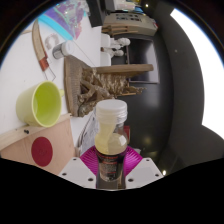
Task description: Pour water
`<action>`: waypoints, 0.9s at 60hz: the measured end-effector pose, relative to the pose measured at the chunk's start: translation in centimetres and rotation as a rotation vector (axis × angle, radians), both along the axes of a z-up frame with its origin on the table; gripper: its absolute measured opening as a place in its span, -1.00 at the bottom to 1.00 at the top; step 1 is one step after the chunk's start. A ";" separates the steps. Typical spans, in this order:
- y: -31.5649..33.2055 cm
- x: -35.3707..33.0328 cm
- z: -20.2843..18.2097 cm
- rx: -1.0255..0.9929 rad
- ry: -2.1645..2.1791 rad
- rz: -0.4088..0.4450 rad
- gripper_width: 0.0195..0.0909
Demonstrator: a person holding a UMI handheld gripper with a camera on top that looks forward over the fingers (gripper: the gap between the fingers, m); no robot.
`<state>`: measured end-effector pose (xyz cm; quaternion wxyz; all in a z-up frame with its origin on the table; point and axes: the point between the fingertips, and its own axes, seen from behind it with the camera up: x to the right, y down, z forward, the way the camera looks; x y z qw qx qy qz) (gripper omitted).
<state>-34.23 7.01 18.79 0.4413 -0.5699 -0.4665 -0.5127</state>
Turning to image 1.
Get white-capped clear drink bottle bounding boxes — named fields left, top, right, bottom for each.
left=94, top=99, right=129, bottom=183

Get beige wooden drawing board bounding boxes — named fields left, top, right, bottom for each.
left=0, top=113, right=77, bottom=176

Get flat round red coaster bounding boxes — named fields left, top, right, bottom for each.
left=30, top=136, right=54, bottom=168

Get white plastic chair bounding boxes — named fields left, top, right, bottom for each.
left=99, top=33, right=113, bottom=67

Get yellow-green mug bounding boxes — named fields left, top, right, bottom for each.
left=15, top=80, right=65, bottom=128

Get small white-capped jar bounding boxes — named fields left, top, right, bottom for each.
left=51, top=40, right=74, bottom=60

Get long ceiling strip light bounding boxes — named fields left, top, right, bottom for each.
left=169, top=8, right=224, bottom=139

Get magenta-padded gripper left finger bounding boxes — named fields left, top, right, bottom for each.
left=58, top=145, right=101, bottom=190

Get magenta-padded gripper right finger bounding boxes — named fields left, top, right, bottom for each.
left=123, top=145, right=165, bottom=190

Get white round lid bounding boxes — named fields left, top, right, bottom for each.
left=44, top=33, right=60, bottom=51

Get dark grey stacked blocks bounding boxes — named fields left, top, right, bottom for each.
left=84, top=0, right=108, bottom=28

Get dark wall screen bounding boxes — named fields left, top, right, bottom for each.
left=126, top=36, right=160, bottom=84

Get wooden paintbrush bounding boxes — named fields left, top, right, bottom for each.
left=31, top=18, right=51, bottom=73

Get wooden easel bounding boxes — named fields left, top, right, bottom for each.
left=101, top=23, right=141, bottom=37

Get white plaster bust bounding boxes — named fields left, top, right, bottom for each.
left=100, top=46, right=125, bottom=58
left=100, top=37, right=132, bottom=49

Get golden sculpture on wooden base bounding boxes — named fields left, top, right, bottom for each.
left=63, top=54, right=155, bottom=118

